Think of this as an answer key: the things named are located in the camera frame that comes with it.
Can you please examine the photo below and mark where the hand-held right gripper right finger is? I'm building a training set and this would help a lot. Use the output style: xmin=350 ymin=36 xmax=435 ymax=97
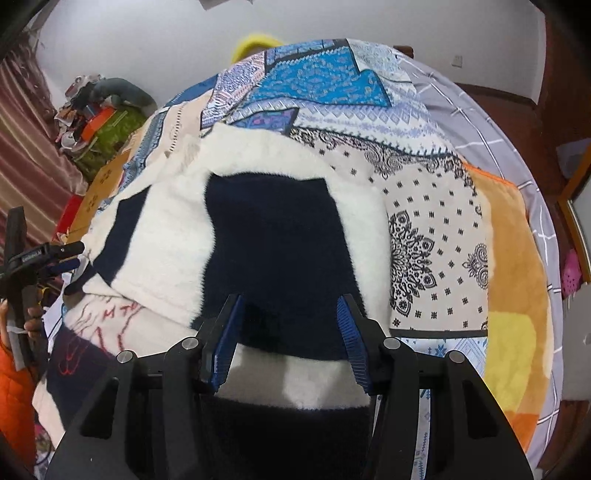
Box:
xmin=335 ymin=294 xmax=534 ymax=480

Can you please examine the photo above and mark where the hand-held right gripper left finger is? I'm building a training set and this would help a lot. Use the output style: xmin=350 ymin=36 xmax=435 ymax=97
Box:
xmin=44 ymin=294 xmax=245 ymax=480

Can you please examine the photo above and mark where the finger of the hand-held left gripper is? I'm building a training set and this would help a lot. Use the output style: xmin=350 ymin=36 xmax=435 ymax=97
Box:
xmin=46 ymin=257 xmax=82 ymax=278
xmin=44 ymin=240 xmax=86 ymax=262

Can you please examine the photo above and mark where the cream navy striped sweater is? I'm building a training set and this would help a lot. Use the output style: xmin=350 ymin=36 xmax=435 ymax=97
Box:
xmin=31 ymin=124 xmax=394 ymax=480

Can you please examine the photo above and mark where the person's left forearm orange sleeve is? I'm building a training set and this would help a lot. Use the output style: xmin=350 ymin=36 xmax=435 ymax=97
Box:
xmin=0 ymin=302 xmax=41 ymax=468

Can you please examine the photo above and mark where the person's left hand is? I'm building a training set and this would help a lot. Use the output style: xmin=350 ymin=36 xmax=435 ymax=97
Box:
xmin=23 ymin=307 xmax=48 ymax=341

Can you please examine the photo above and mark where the pink gold striped curtain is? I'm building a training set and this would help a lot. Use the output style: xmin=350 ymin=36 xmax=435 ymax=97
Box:
xmin=0 ymin=41 xmax=89 ymax=252

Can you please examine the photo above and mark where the orange box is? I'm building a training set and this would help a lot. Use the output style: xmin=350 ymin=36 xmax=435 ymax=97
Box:
xmin=81 ymin=108 xmax=117 ymax=140

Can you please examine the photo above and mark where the blue patchwork bed sheet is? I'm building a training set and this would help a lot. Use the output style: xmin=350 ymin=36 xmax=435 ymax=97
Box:
xmin=121 ymin=37 xmax=491 ymax=480

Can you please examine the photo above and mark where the grey plush toy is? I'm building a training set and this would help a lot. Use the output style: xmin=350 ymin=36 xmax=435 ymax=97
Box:
xmin=95 ymin=78 xmax=158 ymax=117

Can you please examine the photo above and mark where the orange yellow blanket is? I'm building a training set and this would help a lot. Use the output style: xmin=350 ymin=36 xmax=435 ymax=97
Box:
xmin=462 ymin=161 xmax=561 ymax=468

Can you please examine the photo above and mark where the pink slipper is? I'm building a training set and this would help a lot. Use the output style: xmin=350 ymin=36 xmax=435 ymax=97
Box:
xmin=561 ymin=249 xmax=583 ymax=297

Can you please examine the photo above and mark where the grey checked bed sheet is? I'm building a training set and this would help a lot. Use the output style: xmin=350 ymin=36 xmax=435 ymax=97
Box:
xmin=392 ymin=45 xmax=563 ymax=462

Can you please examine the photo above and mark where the yellow foam tube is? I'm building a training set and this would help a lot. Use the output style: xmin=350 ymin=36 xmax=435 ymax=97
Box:
xmin=231 ymin=32 xmax=283 ymax=64

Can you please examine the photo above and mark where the grey blue bag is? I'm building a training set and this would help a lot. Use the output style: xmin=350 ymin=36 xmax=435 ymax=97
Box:
xmin=556 ymin=141 xmax=591 ymax=180

